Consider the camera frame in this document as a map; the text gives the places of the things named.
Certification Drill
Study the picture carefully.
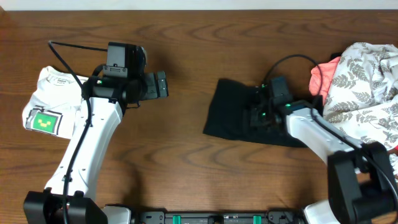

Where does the black t-shirt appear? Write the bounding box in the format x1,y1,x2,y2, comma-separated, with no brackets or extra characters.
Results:
203,79,305,147

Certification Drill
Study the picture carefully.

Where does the white fern-print garment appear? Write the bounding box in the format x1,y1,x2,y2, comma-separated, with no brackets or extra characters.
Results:
323,42,397,150

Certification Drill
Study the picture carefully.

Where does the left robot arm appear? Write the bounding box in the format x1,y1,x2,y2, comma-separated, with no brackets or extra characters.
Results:
23,42,169,223

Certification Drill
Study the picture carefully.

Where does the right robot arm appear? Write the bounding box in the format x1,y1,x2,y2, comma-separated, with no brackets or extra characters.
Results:
245,77,397,223

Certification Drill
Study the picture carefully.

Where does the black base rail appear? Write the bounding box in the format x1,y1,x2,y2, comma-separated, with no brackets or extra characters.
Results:
131,210,306,224

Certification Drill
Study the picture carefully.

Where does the coral pink garment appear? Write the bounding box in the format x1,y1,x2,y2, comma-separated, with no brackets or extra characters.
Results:
308,57,341,105

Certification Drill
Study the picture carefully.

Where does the folded white pixel-print t-shirt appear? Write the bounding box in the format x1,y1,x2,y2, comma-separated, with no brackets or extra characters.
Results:
22,66,82,139

